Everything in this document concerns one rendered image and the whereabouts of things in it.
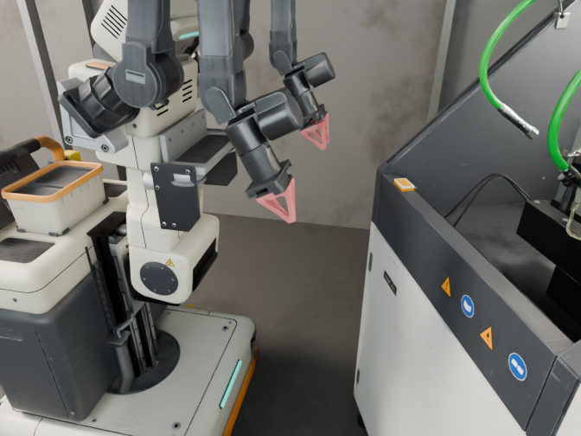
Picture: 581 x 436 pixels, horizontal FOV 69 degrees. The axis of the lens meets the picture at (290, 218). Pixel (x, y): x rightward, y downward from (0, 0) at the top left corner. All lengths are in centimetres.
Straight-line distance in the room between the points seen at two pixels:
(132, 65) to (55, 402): 96
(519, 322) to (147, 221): 78
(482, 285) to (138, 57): 65
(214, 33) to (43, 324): 80
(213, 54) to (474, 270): 55
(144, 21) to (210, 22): 10
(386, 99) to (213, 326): 153
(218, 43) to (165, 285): 64
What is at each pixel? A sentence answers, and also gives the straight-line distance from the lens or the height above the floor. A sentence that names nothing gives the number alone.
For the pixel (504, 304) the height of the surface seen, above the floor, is 95.
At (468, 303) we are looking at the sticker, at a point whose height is 88.
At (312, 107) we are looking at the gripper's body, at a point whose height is 110.
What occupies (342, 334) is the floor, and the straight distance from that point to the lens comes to 199.
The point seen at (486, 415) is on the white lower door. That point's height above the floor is 73.
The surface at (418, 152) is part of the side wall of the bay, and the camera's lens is 114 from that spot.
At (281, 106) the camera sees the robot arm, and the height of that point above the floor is 120.
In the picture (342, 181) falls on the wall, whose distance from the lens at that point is 264.
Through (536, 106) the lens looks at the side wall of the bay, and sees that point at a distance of 127.
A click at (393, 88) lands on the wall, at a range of 246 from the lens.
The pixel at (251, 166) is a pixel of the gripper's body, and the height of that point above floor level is 110.
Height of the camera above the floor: 137
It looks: 29 degrees down
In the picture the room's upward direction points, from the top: straight up
